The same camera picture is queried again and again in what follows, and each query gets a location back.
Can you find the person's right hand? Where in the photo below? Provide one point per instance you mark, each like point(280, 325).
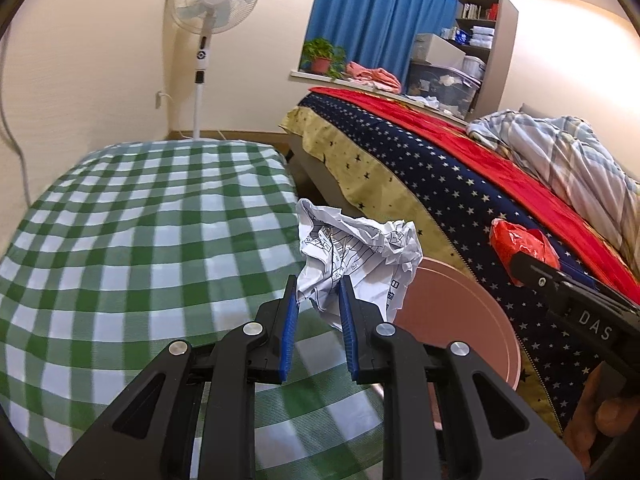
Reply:
point(582, 420)

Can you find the white wall outlet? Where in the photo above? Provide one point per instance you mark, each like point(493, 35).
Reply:
point(159, 100)

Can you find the blue curtain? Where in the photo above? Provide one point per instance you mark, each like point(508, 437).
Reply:
point(380, 20)

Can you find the green checked tablecloth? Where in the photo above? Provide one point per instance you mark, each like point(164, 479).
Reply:
point(150, 220)

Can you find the potted green plant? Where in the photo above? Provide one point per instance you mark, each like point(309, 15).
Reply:
point(320, 64)

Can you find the red plastic wrapper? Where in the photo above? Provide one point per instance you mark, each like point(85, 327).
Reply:
point(520, 242)

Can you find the red blanket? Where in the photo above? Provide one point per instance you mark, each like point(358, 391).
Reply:
point(475, 140)

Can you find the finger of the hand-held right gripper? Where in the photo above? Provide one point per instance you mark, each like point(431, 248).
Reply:
point(535, 272)

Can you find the white printed paper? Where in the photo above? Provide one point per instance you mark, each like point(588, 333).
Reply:
point(360, 245)

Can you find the white lidded container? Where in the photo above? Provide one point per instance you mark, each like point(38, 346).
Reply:
point(474, 66)

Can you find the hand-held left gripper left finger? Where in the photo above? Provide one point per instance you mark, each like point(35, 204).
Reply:
point(289, 330)

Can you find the navy star-print sheet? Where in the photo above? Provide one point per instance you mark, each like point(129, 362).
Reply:
point(450, 185)

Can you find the grey bed frame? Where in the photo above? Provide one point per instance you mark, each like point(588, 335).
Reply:
point(315, 170)

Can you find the plaid quilt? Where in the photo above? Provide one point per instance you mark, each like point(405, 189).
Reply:
point(560, 145)

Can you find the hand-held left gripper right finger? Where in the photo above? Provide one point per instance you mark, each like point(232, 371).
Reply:
point(348, 330)

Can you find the yellow star-print sheet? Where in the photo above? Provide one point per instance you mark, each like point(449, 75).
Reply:
point(380, 180)

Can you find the white cardboard box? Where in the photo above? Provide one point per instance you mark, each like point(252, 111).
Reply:
point(440, 50)

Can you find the brown wall shelf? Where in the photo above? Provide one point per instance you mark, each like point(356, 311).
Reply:
point(475, 22)

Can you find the clear plastic storage box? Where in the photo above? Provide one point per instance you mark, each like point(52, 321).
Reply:
point(430, 82)

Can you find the pink plastic bucket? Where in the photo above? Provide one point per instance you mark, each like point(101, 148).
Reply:
point(450, 305)

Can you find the pink folded cloth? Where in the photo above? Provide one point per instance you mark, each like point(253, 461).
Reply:
point(372, 76)

